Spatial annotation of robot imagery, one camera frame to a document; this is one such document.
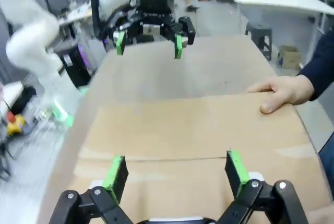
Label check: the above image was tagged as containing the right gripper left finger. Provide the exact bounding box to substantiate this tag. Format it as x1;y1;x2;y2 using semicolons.
56;155;143;224

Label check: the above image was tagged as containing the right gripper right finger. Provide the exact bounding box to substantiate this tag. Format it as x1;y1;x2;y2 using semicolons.
216;149;309;224

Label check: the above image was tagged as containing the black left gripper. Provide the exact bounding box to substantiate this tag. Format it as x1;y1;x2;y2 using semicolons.
107;0;197;60

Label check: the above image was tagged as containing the brown cardboard box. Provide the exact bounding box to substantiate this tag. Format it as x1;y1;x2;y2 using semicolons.
66;92;329;224

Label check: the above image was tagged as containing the person's right forearm navy sleeve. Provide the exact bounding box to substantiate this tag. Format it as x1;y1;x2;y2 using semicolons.
296;29;334;102

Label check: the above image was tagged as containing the yellow emergency stop box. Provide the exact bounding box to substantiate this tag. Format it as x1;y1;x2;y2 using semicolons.
5;111;27;138

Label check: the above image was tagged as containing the small cardboard box on floor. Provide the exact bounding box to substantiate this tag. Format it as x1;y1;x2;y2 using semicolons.
276;45;303;70

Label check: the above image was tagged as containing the person's right hand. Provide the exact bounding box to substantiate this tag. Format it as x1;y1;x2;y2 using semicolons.
246;74;315;115

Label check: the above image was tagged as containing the black computer tower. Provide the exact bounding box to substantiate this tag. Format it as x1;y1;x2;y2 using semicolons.
55;43;92;89

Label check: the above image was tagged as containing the person in dark navy top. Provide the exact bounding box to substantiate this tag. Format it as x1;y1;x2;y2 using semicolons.
318;129;334;185

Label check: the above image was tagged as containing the black plastic stool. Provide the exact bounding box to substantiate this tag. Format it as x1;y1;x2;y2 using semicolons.
244;21;274;62

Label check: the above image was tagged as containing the black cable sleeve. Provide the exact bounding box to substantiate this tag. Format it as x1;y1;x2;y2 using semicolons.
87;0;105;41

